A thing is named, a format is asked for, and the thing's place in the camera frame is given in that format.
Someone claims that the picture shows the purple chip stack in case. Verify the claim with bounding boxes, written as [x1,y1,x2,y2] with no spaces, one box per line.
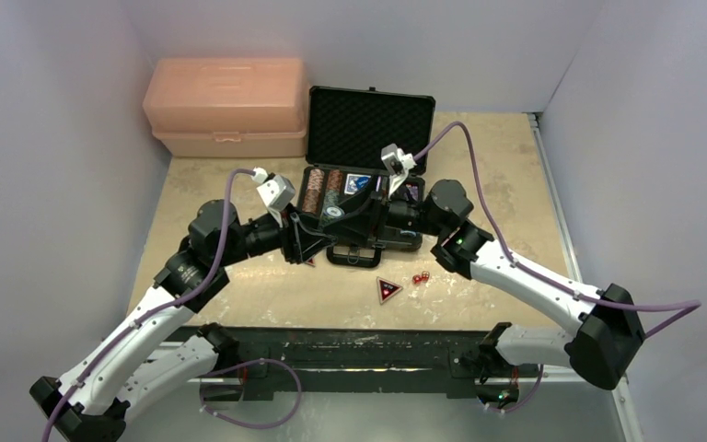
[405,183,420,202]

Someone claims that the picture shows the grey poker chip stack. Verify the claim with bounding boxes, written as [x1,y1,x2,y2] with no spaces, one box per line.
[321,205,345,223]

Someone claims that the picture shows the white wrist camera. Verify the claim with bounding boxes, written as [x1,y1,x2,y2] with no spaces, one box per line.
[381,144,416,199]
[252,168,296,227]

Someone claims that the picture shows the green chip stack in case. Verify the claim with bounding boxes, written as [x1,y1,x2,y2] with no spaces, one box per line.
[322,190,341,208]

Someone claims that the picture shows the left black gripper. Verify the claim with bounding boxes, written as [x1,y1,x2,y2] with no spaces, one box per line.
[215,201,336,267]

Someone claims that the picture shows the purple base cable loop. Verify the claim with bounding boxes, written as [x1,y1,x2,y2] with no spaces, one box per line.
[199,356,304,430]

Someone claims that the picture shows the brown lower chip stack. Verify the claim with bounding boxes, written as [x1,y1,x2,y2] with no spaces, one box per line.
[301,189,321,215]

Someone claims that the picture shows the blue card deck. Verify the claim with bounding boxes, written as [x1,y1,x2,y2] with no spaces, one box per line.
[343,173,372,195]

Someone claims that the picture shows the black poker set case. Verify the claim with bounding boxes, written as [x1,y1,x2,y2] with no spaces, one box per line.
[290,85,437,270]

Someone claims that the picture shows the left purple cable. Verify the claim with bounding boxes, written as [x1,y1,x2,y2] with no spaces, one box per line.
[41,168,257,442]

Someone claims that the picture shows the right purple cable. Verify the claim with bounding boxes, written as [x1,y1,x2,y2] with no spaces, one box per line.
[412,121,702,340]

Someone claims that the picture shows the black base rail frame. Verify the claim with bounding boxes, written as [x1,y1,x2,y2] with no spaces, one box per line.
[205,327,539,405]

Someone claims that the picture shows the pink plastic storage box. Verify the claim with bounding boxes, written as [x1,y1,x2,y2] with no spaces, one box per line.
[143,58,310,158]

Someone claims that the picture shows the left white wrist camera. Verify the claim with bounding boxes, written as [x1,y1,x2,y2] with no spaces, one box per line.
[252,168,296,227]

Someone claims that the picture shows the dark red chip stack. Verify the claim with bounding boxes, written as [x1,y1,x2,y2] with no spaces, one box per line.
[326,169,344,193]

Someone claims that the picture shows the orange chip stack in case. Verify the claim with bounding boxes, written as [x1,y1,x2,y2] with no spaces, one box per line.
[307,169,325,192]

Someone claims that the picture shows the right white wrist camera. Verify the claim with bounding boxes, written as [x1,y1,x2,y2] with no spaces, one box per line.
[381,144,416,199]

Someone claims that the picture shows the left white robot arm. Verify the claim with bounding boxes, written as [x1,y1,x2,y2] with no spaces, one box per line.
[29,200,336,441]

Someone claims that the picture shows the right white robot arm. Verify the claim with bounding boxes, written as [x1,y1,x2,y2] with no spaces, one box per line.
[321,180,646,390]

